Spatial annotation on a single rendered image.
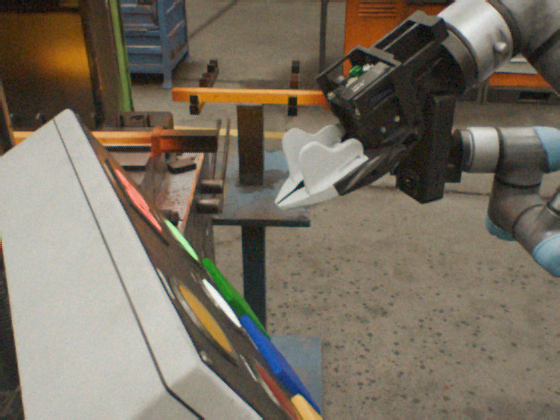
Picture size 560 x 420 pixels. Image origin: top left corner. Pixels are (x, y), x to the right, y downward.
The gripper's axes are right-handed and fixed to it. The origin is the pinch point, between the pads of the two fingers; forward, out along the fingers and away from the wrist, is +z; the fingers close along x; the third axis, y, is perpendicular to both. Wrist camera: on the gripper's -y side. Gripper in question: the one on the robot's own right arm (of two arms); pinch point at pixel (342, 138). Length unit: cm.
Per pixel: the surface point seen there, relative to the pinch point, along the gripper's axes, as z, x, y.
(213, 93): 24.2, 34.2, 3.3
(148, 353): 16, -72, -19
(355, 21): -44, 336, 49
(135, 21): 111, 356, 53
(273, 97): 11.3, 33.1, 3.8
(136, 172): 32.0, -8.2, 2.0
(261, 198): 14.4, 37.0, 30.2
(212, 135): 21.0, -1.2, -1.2
